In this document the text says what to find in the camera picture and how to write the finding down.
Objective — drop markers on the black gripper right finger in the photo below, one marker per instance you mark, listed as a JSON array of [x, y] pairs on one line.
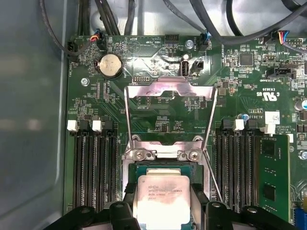
[[216, 215]]

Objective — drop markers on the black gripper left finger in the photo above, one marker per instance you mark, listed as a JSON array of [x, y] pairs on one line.
[[120, 215]]

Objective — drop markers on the silver topped CPU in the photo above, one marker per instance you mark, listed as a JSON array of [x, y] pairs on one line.
[[163, 191]]

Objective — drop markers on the RAM slot with black clips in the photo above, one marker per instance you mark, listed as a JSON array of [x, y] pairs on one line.
[[221, 167], [111, 167], [89, 167], [249, 167]]

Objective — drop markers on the blue expansion slot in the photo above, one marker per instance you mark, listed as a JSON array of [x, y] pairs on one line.
[[301, 219]]

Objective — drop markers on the green RAM stick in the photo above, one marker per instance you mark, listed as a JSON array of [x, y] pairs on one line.
[[273, 179]]

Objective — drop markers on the green motherboard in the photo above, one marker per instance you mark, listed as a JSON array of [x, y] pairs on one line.
[[239, 79]]

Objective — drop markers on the internal USB port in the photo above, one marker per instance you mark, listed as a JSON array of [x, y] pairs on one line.
[[184, 69]]

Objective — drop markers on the black and silver PC case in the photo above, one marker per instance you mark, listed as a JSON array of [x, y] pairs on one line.
[[28, 95]]

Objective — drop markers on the silver coin cell battery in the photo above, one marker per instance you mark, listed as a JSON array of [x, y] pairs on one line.
[[109, 64]]

